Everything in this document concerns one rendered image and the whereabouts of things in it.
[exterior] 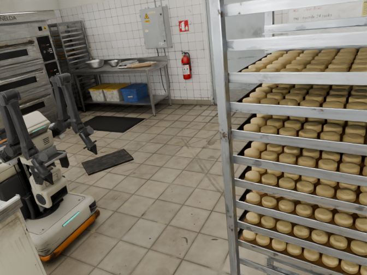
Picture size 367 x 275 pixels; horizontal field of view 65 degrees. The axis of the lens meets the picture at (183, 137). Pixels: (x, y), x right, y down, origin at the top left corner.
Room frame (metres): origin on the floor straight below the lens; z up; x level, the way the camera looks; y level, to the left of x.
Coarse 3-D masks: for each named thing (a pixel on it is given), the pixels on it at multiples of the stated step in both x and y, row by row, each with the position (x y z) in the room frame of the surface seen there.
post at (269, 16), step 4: (268, 12) 1.18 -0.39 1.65; (272, 12) 1.17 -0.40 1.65; (268, 16) 1.18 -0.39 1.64; (272, 16) 1.17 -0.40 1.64; (268, 20) 1.18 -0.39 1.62; (272, 20) 1.17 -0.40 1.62; (268, 24) 1.18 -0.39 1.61; (272, 24) 1.17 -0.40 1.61; (268, 36) 1.18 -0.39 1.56; (272, 36) 1.17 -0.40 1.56; (268, 260) 1.18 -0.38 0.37; (272, 264) 1.17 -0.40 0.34
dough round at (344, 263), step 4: (344, 260) 0.68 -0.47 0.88; (344, 264) 0.67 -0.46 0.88; (348, 264) 0.66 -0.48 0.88; (352, 264) 0.66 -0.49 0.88; (356, 264) 0.66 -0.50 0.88; (344, 268) 0.66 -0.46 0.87; (348, 268) 0.65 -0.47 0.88; (352, 268) 0.65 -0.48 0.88; (356, 268) 0.64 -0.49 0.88; (348, 272) 0.65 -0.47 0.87; (352, 272) 0.64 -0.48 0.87; (356, 272) 0.64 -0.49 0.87
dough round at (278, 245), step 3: (273, 240) 0.81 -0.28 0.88; (276, 240) 0.81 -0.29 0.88; (279, 240) 0.80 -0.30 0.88; (273, 243) 0.79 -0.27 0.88; (276, 243) 0.79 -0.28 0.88; (279, 243) 0.79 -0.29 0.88; (282, 243) 0.79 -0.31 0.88; (285, 243) 0.79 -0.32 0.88; (273, 246) 0.79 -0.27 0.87; (276, 246) 0.78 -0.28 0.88; (279, 246) 0.78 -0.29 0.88; (282, 246) 0.77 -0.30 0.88; (285, 246) 0.78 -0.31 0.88; (276, 249) 0.78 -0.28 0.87; (279, 249) 0.77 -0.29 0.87; (282, 249) 0.77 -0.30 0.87
